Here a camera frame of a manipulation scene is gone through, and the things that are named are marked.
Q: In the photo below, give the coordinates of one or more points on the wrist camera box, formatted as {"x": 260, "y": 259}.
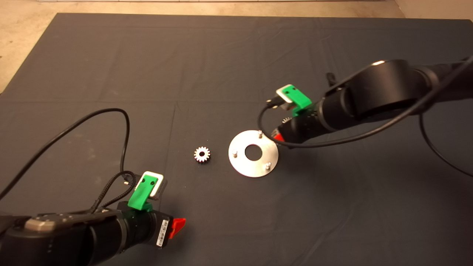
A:
{"x": 160, "y": 186}
{"x": 283, "y": 100}

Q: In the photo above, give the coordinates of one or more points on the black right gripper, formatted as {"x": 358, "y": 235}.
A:
{"x": 305, "y": 125}

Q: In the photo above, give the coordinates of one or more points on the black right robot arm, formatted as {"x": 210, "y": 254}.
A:
{"x": 380, "y": 88}

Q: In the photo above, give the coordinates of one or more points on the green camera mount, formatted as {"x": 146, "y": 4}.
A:
{"x": 300, "y": 96}
{"x": 142, "y": 192}

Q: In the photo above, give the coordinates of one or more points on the dark grey table cloth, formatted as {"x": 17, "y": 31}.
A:
{"x": 221, "y": 62}

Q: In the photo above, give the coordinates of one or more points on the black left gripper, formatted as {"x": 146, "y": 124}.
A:
{"x": 144, "y": 227}

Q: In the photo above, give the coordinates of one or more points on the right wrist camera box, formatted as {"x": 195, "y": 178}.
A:
{"x": 283, "y": 100}

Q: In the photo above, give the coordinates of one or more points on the round metal carrier plate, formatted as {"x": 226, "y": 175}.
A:
{"x": 240, "y": 162}

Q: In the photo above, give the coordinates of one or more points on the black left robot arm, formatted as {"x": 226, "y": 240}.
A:
{"x": 55, "y": 244}

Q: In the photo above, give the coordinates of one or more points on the green right camera mount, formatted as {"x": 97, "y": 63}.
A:
{"x": 300, "y": 96}

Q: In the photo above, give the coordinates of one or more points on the green left camera mount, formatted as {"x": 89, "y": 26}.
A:
{"x": 142, "y": 192}

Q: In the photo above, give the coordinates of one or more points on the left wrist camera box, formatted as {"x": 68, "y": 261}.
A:
{"x": 160, "y": 186}

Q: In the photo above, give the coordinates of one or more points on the small steel planetary gear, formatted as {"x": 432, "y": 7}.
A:
{"x": 286, "y": 119}
{"x": 202, "y": 155}

